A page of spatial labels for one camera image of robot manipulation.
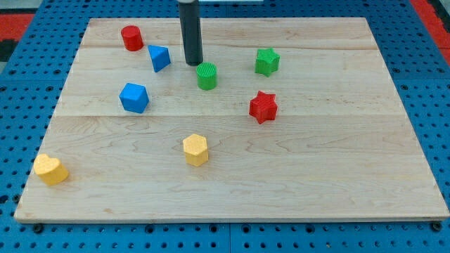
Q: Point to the red cylinder block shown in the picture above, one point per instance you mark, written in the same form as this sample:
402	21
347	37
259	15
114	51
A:
131	36

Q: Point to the red star block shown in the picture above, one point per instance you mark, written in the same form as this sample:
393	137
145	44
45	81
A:
263	107

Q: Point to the blue triangular prism block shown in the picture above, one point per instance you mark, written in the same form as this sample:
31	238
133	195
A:
159	56

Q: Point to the light wooden board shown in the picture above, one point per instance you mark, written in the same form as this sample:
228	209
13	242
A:
341	148

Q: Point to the green star block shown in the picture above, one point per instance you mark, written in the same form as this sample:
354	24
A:
267	61

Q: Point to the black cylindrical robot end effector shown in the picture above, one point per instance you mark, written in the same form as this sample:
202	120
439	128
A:
189	15

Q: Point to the yellow hexagon block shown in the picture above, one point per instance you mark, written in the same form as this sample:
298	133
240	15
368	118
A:
195	150

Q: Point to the green cylinder block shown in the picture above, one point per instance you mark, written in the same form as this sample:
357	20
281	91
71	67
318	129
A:
207	76

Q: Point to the yellow heart block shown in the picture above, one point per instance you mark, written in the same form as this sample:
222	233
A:
49	169

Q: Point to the blue cube block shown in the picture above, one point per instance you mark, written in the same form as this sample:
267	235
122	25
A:
134	98

